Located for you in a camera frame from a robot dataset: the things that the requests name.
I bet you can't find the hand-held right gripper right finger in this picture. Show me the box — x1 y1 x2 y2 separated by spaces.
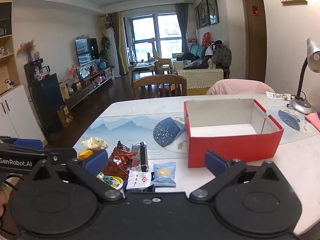
189 151 288 203

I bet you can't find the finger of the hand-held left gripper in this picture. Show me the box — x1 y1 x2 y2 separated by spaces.
0 136 77 162

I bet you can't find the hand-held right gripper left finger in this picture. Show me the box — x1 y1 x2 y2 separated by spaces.
27 150 124 203

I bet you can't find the orange yellow snack packet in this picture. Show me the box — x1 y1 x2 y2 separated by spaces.
77 149 94 159

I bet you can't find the red cardboard box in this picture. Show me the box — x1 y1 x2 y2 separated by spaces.
184 99 284 168

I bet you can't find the pale yellow snack packet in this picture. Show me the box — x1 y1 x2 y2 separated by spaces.
80 137 109 151

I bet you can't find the yellow blue cartoon candy packet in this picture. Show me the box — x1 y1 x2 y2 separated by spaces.
97 172 125 189

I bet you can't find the brown red foil snack bag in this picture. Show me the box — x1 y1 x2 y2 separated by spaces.
102 147 137 180

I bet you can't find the silver black snack packet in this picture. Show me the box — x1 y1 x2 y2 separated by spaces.
130 142 150 173

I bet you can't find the white red label snack packet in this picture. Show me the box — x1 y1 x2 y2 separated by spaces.
124 170 153 192

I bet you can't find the light blue snack packet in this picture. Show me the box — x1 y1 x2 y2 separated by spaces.
151 162 177 187

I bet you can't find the person's left hand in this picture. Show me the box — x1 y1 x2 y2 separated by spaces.
0 183 10 217

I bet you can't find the white cabinet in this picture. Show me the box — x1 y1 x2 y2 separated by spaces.
0 84 47 144

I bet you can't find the blue mountain print table mat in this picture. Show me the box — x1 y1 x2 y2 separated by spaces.
74 105 320 160

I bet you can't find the brown paper bag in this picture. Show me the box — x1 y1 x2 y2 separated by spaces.
57 105 74 127

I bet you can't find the black cabinet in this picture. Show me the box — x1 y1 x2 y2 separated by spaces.
24 59 66 137

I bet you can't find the tan paper bag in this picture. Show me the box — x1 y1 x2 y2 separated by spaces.
59 82 70 100

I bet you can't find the long television cabinet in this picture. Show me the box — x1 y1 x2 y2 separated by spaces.
59 66 113 110

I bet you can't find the yellow bench with cream cover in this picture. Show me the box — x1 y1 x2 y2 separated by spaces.
177 68 224 96

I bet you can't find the pink flower bouquet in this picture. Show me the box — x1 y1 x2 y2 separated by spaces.
70 64 80 83

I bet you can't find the vase with dried flowers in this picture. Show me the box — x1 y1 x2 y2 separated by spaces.
17 41 37 63

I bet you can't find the wooden dining chair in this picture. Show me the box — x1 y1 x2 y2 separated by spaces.
132 74 187 99

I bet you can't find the silver desk lamp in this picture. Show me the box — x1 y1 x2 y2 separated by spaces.
287 38 320 115

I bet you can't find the wooden coffee table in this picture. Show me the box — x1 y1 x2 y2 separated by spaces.
129 59 159 77

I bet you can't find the pink cloth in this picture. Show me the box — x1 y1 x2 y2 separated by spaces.
304 112 320 132

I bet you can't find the white standing air conditioner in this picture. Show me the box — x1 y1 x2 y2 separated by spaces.
105 28 120 78

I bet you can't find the flat screen television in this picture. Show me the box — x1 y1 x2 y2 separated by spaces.
75 37 99 67

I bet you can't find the pile of clothes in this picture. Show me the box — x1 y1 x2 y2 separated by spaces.
206 40 232 69

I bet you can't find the wooden armchair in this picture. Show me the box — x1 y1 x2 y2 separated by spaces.
150 37 173 75

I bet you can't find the teal sofa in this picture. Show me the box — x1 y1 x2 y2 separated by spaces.
171 44 213 73

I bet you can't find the green potted plant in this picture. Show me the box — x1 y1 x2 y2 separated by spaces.
99 34 112 63

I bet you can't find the grey window curtain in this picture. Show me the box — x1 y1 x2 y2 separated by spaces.
110 11 129 75
174 3 189 54

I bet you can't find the brown wooden door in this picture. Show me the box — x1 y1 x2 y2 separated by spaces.
240 0 267 83

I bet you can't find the large balcony window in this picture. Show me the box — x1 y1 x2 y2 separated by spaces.
122 11 184 63

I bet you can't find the wooden wall shelf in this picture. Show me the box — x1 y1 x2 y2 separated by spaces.
0 1 22 94

